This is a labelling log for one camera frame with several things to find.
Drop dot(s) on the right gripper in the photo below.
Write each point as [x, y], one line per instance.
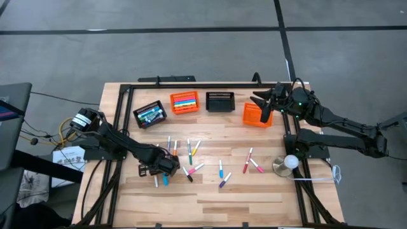
[294, 100]

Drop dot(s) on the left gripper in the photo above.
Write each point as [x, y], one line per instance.
[163, 163]

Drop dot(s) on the sky blue highlighter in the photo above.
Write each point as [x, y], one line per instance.
[165, 180]
[185, 105]

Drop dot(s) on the black white marker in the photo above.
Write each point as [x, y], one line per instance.
[188, 175]

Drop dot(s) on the pink white thin marker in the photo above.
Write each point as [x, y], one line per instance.
[256, 165]
[195, 168]

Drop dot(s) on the blue dry-erase marker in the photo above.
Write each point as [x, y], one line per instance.
[155, 120]

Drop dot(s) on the green dry-erase marker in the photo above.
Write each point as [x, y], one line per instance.
[151, 116]

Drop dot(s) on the teal dry-erase marker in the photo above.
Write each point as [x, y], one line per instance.
[147, 112]

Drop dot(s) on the orange highlighter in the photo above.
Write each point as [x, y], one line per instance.
[186, 108]

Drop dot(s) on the purple white thin marker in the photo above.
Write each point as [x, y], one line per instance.
[225, 180]

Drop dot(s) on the pink highlighter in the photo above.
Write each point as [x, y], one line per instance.
[185, 98]

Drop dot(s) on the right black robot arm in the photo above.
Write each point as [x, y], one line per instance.
[343, 127]

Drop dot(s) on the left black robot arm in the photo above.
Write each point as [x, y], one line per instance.
[117, 140]

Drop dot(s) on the orange plastic basket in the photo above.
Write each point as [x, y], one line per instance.
[186, 93]
[251, 117]

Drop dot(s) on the black plastic basket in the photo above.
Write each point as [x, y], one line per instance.
[149, 105]
[220, 103]

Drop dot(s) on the white bulb brass base lamp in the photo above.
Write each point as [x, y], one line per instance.
[291, 161]

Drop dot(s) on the black power strip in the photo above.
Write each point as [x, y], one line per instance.
[178, 78]

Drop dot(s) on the white printed paper sheet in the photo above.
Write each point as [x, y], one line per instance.
[68, 159]

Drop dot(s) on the black desk crossbar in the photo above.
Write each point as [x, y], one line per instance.
[47, 167]

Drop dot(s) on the black round plug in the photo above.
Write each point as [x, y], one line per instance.
[34, 141]

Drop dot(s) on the white printed cloth bag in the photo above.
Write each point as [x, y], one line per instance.
[31, 187]

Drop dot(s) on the grey stand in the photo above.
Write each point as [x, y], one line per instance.
[397, 119]

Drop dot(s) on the person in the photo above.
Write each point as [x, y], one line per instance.
[41, 219]

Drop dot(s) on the laptop screen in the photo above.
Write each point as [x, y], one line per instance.
[8, 111]

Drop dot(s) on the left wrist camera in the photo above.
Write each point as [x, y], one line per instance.
[147, 170]

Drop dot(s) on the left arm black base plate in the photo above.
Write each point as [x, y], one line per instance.
[105, 156]

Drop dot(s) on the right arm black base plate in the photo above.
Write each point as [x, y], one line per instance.
[318, 155]

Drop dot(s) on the black aluminium table frame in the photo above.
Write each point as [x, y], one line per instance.
[146, 86]

